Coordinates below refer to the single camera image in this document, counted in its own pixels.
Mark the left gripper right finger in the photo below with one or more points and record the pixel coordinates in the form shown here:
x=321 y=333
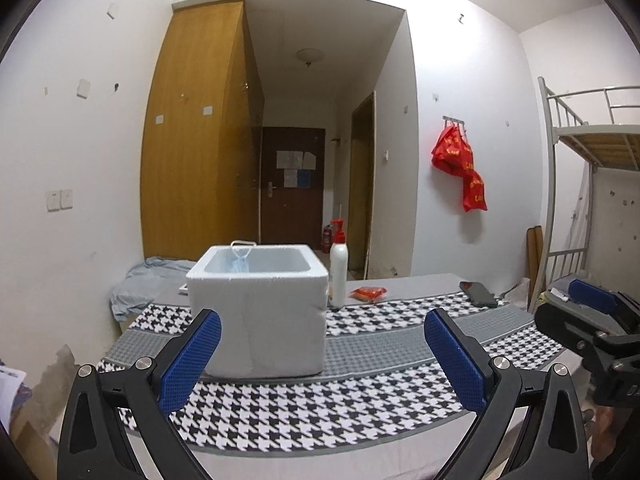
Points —
x=551 y=443

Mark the white styrofoam box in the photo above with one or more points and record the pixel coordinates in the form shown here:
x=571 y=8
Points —
x=273 y=319

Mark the metal bunk bed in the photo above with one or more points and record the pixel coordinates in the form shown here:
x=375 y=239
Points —
x=607 y=146

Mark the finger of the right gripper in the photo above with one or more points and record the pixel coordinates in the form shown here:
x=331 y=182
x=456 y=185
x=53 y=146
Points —
x=574 y=326
x=592 y=296

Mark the person right hand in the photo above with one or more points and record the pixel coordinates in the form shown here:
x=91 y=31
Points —
x=602 y=440

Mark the black smartphone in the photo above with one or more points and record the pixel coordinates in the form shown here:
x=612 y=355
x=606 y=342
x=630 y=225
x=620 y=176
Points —
x=478 y=294

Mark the white red pump bottle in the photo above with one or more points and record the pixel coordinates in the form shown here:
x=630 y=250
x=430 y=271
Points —
x=338 y=265

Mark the red snack packet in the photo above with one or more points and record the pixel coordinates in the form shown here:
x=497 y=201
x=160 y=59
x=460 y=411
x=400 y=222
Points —
x=368 y=294

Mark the houndstooth table runner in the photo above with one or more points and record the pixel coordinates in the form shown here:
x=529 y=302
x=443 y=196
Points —
x=377 y=380

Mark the dark brown entrance door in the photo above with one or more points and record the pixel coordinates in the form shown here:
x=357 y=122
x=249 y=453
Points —
x=292 y=186

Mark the wall hook rack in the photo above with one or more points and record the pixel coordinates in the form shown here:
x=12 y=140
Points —
x=453 y=121

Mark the wooden boards against wall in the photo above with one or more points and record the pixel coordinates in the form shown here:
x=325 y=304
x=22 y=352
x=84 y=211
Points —
x=534 y=240

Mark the red fire extinguisher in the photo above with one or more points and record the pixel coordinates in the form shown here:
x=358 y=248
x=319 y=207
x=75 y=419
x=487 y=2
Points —
x=327 y=238

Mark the grey blue crumpled cloth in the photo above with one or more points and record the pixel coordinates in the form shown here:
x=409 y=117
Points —
x=144 y=282

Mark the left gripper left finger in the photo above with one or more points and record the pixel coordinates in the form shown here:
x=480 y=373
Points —
x=94 y=444

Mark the ceiling lamp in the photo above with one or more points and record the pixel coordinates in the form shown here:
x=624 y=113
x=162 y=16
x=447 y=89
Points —
x=309 y=56

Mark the wooden wardrobe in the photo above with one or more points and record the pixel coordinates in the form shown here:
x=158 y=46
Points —
x=200 y=147

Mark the blue surgical face masks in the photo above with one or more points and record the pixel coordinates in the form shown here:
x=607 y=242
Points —
x=240 y=251

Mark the red hanging bags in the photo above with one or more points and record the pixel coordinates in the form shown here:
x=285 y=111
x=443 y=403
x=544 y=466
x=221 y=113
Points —
x=453 y=155

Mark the white wall switches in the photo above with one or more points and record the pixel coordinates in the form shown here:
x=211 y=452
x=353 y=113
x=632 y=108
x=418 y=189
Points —
x=59 y=200

